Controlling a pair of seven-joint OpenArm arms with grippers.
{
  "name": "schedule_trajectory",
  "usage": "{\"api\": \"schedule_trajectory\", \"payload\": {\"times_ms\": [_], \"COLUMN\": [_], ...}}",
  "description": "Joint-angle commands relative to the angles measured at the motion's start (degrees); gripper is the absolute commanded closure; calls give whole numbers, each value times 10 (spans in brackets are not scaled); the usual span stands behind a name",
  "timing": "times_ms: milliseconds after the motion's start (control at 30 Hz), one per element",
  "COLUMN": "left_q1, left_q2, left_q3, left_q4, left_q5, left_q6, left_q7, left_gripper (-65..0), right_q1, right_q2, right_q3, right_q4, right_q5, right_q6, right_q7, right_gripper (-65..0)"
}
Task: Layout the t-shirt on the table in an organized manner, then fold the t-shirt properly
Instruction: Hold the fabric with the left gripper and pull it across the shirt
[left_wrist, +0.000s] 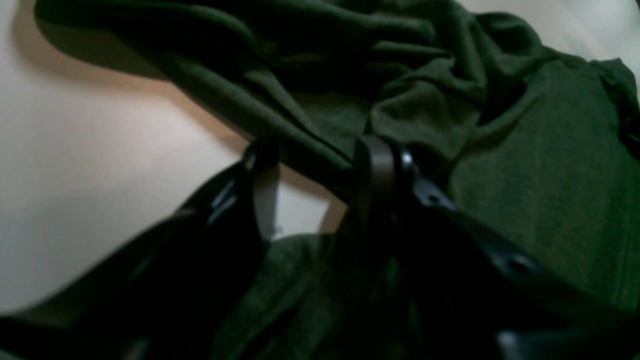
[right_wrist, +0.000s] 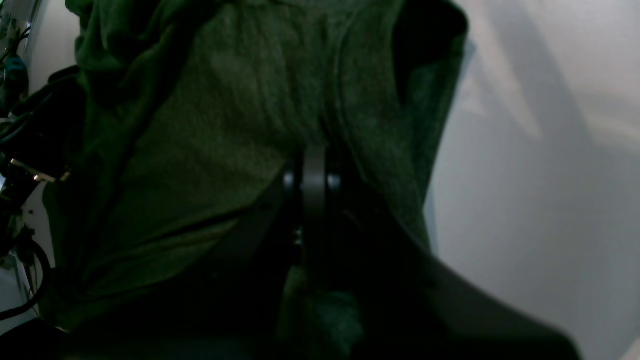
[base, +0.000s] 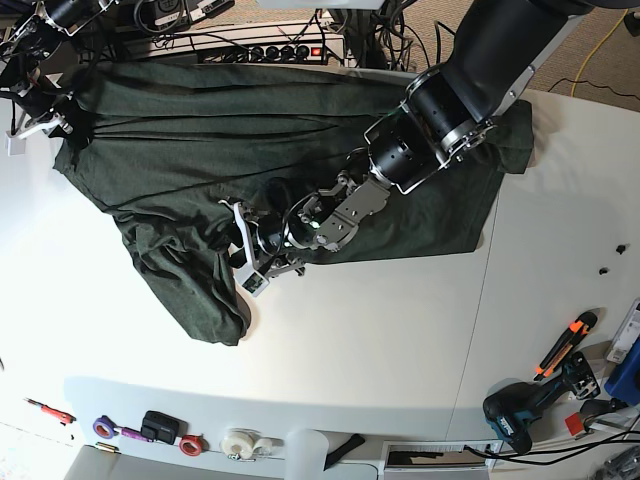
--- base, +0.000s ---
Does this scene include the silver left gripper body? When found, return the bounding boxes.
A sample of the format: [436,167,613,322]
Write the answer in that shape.
[254,172,394,266]

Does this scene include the dark green t-shirt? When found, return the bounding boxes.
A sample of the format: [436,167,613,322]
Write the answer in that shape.
[54,63,534,346]

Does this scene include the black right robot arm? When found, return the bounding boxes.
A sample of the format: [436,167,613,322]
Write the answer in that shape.
[1,1,117,149]

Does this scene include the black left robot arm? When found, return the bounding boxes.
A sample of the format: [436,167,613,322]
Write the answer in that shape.
[230,0,594,295]

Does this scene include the white power strip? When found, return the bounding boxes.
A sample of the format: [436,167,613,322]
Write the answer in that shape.
[130,22,351,65]

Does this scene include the white tape dispenser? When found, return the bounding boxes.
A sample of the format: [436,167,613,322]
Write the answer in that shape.
[219,429,284,461]

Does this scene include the red tape roll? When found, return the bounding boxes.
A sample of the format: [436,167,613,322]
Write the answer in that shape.
[179,435,206,457]

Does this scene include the purple marker pen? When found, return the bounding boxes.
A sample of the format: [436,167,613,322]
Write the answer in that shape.
[116,427,153,443]

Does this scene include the purple tape roll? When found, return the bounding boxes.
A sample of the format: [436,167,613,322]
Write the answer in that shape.
[93,415,117,439]

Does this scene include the orange black utility knife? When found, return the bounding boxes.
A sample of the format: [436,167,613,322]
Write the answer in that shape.
[533,311,598,382]

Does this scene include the red screwdriver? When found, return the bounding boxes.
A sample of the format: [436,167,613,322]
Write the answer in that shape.
[24,398,76,426]

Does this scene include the blue box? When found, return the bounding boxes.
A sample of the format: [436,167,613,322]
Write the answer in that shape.
[605,341,640,406]

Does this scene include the black action camera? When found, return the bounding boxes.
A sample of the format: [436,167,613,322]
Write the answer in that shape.
[140,410,181,445]

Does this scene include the teal black cordless drill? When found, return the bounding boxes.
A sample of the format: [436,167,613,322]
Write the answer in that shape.
[483,351,601,455]

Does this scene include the yellow cable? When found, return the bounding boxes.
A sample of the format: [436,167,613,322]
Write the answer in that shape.
[569,9,640,99]

